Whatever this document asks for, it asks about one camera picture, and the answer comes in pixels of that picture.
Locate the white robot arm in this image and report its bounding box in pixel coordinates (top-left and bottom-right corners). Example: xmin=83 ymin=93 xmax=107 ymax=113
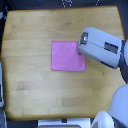
xmin=77 ymin=27 xmax=128 ymax=128

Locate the grey object left edge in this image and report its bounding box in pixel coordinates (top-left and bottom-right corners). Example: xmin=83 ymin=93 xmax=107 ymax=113
xmin=0 ymin=62 xmax=4 ymax=108

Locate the pink square cloth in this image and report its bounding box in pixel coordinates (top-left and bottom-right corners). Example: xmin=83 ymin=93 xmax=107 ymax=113
xmin=51 ymin=41 xmax=86 ymax=72

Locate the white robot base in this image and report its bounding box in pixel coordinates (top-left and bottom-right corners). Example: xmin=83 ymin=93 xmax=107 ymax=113
xmin=91 ymin=111 xmax=114 ymax=128

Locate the white box bottom edge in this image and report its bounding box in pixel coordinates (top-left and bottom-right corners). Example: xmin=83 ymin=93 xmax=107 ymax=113
xmin=38 ymin=118 xmax=91 ymax=128

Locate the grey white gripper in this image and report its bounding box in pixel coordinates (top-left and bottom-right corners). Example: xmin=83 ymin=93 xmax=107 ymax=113
xmin=77 ymin=27 xmax=123 ymax=69

